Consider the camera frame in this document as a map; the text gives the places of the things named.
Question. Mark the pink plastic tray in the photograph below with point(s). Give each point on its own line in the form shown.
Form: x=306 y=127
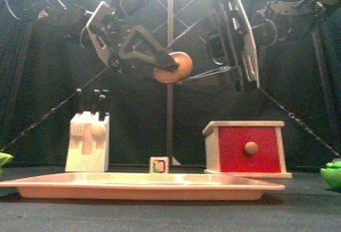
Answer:
x=142 y=184

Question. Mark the white wooden cutlery holder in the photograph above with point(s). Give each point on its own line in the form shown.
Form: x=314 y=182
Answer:
x=86 y=153

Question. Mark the green toy vegetable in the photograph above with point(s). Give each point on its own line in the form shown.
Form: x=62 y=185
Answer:
x=332 y=175
x=4 y=160

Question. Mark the tan toy egg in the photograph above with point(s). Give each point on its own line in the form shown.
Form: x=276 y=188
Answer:
x=177 y=70

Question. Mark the wooden box red drawer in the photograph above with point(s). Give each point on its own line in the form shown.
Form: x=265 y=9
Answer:
x=246 y=149

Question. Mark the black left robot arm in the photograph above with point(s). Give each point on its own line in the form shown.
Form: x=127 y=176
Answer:
x=48 y=12

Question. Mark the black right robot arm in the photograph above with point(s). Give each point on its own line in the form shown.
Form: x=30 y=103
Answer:
x=290 y=13

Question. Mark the vertical metal frame pole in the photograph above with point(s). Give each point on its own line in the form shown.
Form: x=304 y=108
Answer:
x=170 y=116

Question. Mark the small wooden picture block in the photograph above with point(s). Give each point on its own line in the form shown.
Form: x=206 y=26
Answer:
x=159 y=165

